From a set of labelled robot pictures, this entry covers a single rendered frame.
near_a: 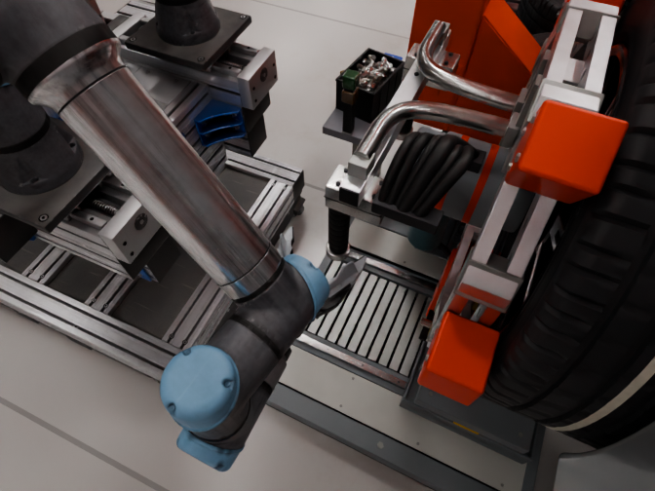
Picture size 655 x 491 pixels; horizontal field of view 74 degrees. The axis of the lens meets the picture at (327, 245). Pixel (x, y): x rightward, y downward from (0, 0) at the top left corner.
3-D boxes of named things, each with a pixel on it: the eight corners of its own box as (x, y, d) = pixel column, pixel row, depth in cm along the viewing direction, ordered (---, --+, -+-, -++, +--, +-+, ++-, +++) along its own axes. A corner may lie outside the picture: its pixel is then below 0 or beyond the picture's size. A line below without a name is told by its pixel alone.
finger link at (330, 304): (357, 291, 66) (306, 321, 63) (356, 295, 67) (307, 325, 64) (338, 268, 68) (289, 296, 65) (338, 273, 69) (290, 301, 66)
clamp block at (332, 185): (379, 228, 65) (383, 206, 60) (324, 207, 67) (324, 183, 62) (391, 204, 67) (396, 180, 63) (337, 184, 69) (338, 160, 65)
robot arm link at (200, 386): (216, 301, 46) (235, 339, 56) (134, 389, 41) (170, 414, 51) (275, 343, 44) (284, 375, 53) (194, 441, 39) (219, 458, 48)
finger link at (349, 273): (379, 254, 64) (327, 284, 61) (375, 274, 69) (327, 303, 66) (366, 239, 65) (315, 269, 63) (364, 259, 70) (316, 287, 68)
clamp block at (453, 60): (446, 93, 81) (454, 67, 77) (401, 79, 83) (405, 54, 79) (454, 77, 84) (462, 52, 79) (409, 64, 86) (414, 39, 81)
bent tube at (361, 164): (485, 224, 55) (516, 166, 46) (346, 174, 60) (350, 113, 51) (516, 135, 64) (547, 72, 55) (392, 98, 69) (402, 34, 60)
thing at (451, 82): (520, 127, 65) (550, 62, 56) (397, 91, 70) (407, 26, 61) (542, 61, 74) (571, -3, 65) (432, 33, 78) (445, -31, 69)
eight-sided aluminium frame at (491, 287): (442, 391, 83) (579, 223, 38) (408, 375, 85) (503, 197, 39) (507, 191, 110) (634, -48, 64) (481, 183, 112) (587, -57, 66)
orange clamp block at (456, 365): (485, 350, 63) (469, 408, 59) (434, 327, 65) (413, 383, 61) (502, 331, 57) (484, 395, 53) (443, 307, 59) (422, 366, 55)
